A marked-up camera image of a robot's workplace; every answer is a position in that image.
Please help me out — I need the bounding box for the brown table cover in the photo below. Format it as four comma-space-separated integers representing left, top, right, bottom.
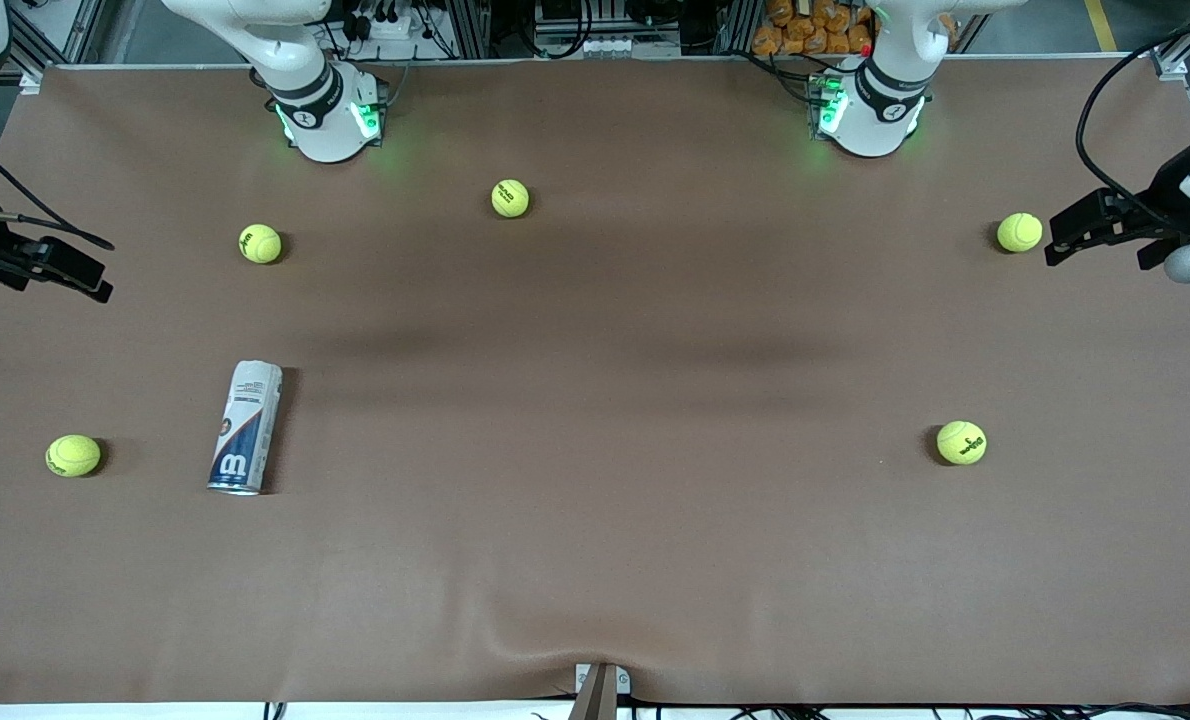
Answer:
0, 58, 1190, 706

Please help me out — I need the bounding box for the white power strip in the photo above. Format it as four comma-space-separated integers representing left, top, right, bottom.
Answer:
340, 0, 426, 41

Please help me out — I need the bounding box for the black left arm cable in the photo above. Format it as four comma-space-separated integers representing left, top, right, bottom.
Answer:
1075, 15, 1190, 226

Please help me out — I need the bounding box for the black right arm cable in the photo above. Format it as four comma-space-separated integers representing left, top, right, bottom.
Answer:
0, 120, 116, 251

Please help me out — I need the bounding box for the yellow tennis ball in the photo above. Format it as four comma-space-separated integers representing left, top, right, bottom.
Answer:
238, 223, 283, 266
936, 420, 988, 466
490, 178, 532, 220
45, 433, 102, 479
996, 211, 1044, 254

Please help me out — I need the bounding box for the pile of orange objects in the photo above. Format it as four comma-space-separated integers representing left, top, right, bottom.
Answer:
750, 0, 876, 56

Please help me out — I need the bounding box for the white blue tennis can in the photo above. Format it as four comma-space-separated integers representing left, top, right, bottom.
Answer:
207, 360, 284, 497

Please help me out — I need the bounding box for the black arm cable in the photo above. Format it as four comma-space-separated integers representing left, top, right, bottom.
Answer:
0, 120, 116, 251
1075, 15, 1190, 226

